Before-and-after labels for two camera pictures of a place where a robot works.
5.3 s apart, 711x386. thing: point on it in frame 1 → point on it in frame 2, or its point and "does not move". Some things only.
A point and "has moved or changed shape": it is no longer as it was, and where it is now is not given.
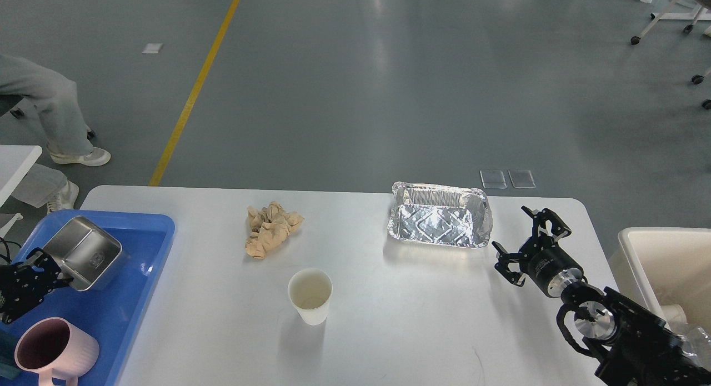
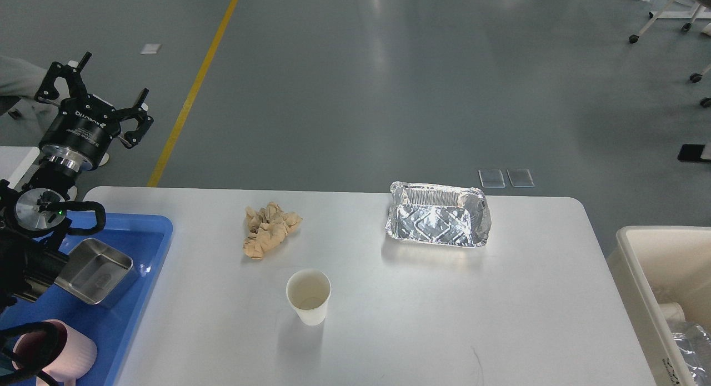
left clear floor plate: (493, 179) does not move
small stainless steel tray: (82, 251) has moved or changed shape
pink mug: (54, 348) does not move
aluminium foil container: (441, 215) does not move
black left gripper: (21, 284) → (80, 132)
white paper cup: (309, 291) does not move
